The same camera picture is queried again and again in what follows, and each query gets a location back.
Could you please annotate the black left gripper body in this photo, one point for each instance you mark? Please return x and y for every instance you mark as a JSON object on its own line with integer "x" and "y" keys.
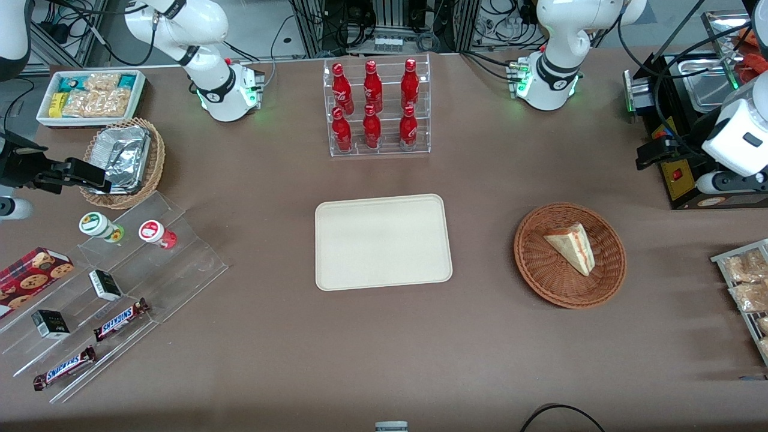
{"x": 678, "y": 146}

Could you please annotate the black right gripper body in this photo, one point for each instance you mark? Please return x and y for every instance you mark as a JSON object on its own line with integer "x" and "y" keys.
{"x": 18, "y": 166}

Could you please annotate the triangular sandwich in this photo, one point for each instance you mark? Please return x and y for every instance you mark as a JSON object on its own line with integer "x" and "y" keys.
{"x": 573, "y": 246}

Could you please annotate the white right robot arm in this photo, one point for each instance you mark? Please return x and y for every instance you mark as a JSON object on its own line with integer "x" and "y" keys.
{"x": 210, "y": 72}

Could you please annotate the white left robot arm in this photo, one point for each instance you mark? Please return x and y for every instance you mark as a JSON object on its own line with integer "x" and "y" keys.
{"x": 555, "y": 36}

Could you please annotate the oval tan wicker basket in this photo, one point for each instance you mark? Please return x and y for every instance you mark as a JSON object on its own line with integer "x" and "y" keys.
{"x": 155, "y": 162}

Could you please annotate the round brown wicker basket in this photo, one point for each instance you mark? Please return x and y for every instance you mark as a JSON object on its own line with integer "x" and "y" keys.
{"x": 540, "y": 264}

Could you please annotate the cream rectangular tray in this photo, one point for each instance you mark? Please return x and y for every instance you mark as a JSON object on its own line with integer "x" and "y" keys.
{"x": 383, "y": 241}

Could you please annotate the silver foil container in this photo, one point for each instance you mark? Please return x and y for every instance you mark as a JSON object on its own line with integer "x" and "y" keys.
{"x": 120, "y": 156}

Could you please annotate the green-lidded white cup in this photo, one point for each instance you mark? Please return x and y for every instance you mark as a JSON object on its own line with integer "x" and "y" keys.
{"x": 96, "y": 224}

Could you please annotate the white rectangular snack bin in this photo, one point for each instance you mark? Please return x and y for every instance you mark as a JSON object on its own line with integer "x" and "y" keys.
{"x": 45, "y": 120}

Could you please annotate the steel fryer pan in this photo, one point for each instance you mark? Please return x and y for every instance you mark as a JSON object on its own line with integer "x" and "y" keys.
{"x": 708, "y": 84}

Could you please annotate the yellow snack packet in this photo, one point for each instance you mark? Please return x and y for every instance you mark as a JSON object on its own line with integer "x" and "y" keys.
{"x": 57, "y": 105}

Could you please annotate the clear bag of crackers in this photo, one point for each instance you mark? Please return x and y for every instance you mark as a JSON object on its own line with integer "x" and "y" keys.
{"x": 102, "y": 81}
{"x": 99, "y": 103}

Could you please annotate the red-lidded white cup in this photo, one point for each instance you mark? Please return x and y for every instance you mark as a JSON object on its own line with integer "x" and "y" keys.
{"x": 153, "y": 231}

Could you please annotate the teal snack packet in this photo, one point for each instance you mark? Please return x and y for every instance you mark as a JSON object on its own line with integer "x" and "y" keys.
{"x": 72, "y": 84}
{"x": 127, "y": 81}

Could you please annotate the red cookie box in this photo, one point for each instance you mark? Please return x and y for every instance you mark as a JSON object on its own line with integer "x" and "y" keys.
{"x": 30, "y": 279}

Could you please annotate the orange red food pile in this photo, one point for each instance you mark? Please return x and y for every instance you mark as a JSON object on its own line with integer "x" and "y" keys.
{"x": 757, "y": 66}

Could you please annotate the small black box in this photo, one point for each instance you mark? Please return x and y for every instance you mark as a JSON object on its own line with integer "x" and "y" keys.
{"x": 105, "y": 285}
{"x": 51, "y": 324}

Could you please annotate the steel fryer lid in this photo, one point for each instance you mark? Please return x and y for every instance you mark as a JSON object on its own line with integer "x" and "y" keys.
{"x": 723, "y": 30}

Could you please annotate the clear bag of pastry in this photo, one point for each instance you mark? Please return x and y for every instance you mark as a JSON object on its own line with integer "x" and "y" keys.
{"x": 744, "y": 267}
{"x": 750, "y": 297}
{"x": 763, "y": 325}
{"x": 764, "y": 349}

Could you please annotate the clear acrylic stepped display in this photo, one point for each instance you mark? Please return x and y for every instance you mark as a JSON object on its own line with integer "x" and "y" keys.
{"x": 180, "y": 264}

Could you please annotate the brown snickers bar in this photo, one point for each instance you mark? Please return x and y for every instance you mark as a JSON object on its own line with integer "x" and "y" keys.
{"x": 63, "y": 369}
{"x": 120, "y": 320}

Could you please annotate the red cola bottle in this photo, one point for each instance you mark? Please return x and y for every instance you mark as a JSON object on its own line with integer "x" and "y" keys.
{"x": 408, "y": 129}
{"x": 410, "y": 84}
{"x": 372, "y": 129}
{"x": 372, "y": 87}
{"x": 341, "y": 132}
{"x": 341, "y": 87}

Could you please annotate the clear acrylic bottle rack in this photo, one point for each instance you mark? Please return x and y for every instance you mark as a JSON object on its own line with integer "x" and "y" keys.
{"x": 387, "y": 147}

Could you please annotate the white power strip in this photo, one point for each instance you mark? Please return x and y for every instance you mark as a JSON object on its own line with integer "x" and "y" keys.
{"x": 387, "y": 44}

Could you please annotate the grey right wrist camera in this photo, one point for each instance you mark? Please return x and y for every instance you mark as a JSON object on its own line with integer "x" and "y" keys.
{"x": 15, "y": 208}

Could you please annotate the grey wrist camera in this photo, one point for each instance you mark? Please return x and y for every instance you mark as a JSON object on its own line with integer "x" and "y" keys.
{"x": 729, "y": 183}
{"x": 15, "y": 208}

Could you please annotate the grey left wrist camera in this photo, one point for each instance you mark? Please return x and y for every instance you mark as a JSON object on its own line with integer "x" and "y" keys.
{"x": 729, "y": 183}

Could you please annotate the aluminium frame rack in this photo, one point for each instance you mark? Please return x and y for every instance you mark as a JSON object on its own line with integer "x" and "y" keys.
{"x": 456, "y": 24}

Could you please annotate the grey camera mount top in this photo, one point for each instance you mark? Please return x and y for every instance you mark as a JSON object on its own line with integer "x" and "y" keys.
{"x": 391, "y": 426}

